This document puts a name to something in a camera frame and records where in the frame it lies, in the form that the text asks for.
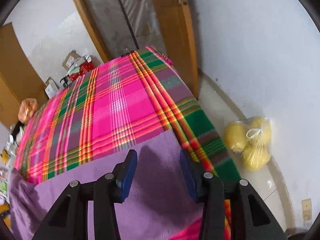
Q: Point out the white cardboard box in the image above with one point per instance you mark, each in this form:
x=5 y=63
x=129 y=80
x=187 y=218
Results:
x=52 y=87

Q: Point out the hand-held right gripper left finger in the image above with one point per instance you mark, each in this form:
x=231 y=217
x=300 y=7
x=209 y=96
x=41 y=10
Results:
x=128 y=175

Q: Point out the black tripod clamp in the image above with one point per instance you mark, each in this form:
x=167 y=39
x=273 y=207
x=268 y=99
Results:
x=65 y=82

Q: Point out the wall socket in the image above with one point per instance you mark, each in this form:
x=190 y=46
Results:
x=307 y=208

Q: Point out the bag of oranges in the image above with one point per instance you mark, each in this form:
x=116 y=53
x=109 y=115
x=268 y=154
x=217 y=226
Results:
x=27 y=110

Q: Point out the wooden wardrobe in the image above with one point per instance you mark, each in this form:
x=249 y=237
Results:
x=17 y=75

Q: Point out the pink green plaid cloth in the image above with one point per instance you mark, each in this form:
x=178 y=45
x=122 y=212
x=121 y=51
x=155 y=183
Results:
x=112 y=105

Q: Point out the bag of yellow pomelos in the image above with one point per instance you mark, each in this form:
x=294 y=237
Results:
x=247 y=142

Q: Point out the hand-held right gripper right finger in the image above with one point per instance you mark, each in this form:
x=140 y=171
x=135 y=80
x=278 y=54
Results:
x=187 y=175

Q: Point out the clear plastic curtain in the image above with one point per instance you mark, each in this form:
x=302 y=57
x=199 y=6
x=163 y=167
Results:
x=125 y=17

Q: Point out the wooden door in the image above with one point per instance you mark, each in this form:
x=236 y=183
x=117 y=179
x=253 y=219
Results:
x=175 y=42

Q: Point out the purple fleece garment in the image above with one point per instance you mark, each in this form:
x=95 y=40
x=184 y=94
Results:
x=157 y=180

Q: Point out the wooden door frame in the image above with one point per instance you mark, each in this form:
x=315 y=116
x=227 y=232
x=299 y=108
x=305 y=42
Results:
x=87 y=22

